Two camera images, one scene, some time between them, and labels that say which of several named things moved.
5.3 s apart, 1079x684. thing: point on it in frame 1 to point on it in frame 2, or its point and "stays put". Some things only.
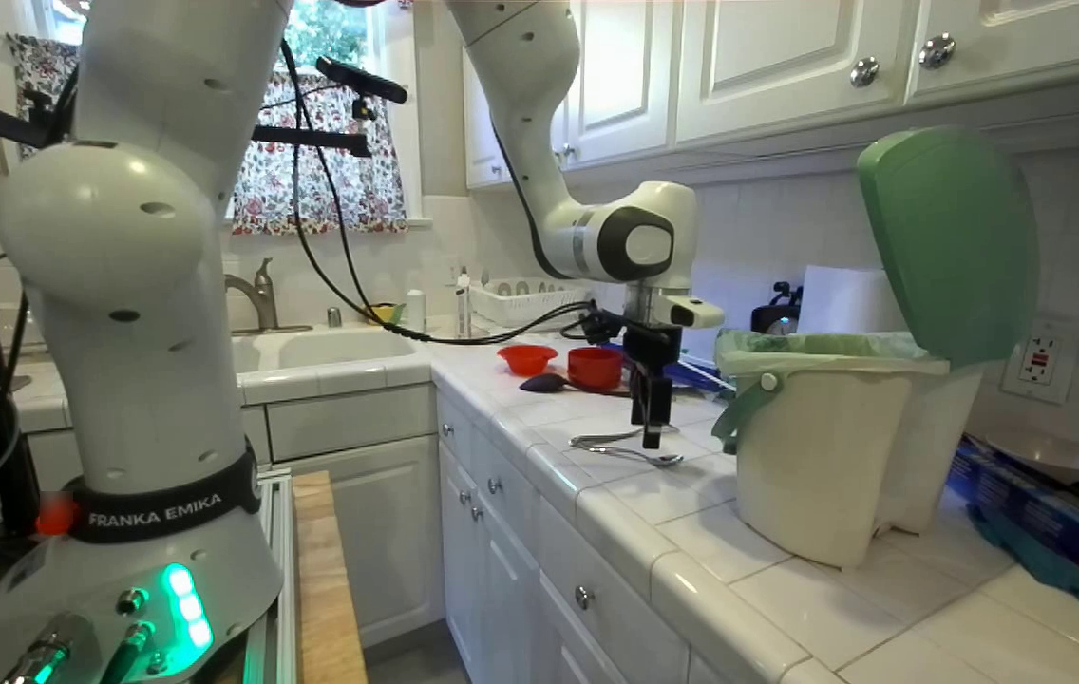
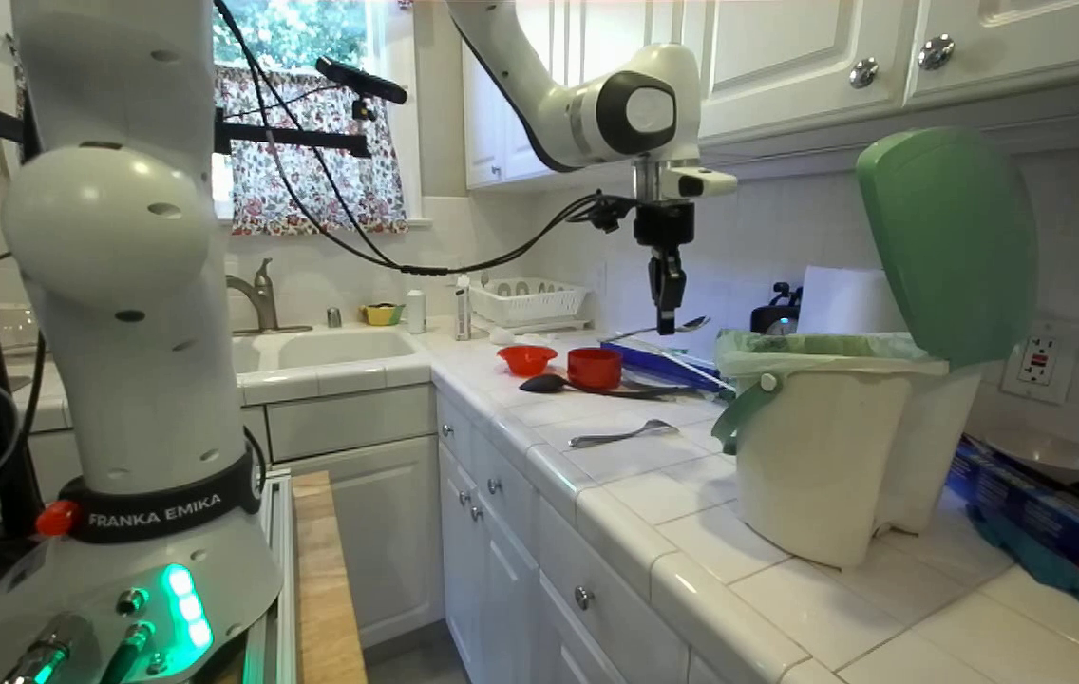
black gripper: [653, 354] to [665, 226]
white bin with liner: [840, 436] stays put
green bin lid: [961, 237] stays put
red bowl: [530, 358] stays put
